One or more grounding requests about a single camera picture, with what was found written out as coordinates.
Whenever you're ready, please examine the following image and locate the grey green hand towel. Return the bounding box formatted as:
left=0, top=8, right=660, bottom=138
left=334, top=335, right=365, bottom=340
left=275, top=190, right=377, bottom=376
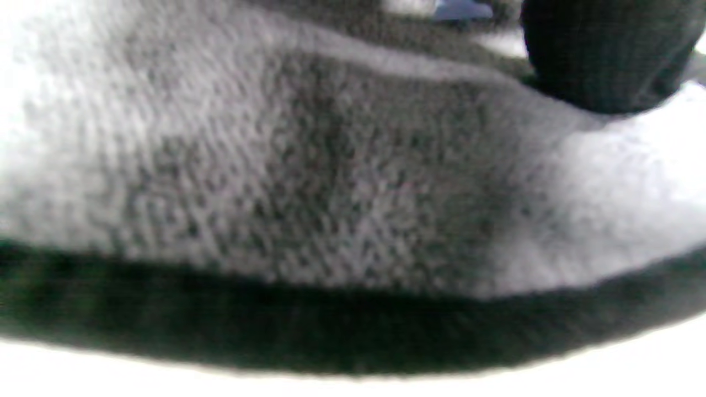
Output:
left=0, top=0, right=706, bottom=378

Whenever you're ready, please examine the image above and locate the person's left hand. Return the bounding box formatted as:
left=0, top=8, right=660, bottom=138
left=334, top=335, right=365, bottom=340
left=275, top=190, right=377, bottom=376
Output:
left=521, top=0, right=706, bottom=115

